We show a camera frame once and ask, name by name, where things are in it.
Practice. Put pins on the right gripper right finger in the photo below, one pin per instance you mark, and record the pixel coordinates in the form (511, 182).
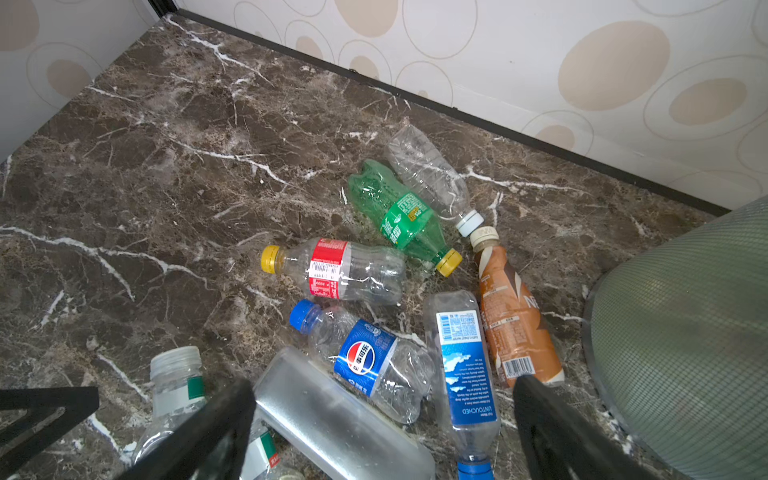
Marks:
(559, 443)

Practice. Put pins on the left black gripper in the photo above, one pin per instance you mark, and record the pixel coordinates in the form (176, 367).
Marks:
(46, 415)

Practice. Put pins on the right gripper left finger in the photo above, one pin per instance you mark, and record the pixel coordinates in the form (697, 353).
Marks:
(210, 445)

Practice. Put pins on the clear bottle red green label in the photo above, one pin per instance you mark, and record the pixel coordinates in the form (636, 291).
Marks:
(262, 460)

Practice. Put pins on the clear bottle green white label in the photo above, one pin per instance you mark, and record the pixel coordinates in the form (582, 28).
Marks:
(178, 392)

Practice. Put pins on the clear bottle red label yellow cap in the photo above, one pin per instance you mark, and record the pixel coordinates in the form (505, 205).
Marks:
(340, 270)

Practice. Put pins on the brown Nescafe bottle near bin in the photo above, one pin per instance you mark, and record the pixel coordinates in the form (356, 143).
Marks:
(518, 339)

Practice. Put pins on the mesh bin with green liner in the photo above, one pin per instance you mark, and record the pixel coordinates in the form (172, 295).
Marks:
(676, 342)

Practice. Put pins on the square clear frosted bottle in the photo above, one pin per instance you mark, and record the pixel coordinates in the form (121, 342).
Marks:
(342, 435)

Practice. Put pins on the blue label water bottle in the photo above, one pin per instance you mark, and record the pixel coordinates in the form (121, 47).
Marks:
(462, 388)

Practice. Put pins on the Pepsi bottle blue cap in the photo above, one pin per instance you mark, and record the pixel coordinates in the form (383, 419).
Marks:
(393, 373)

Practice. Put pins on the green Sprite bottle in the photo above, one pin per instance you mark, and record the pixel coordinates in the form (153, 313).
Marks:
(406, 221)

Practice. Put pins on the clear crushed bottle white cap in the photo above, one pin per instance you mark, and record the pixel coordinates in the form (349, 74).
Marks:
(424, 170)

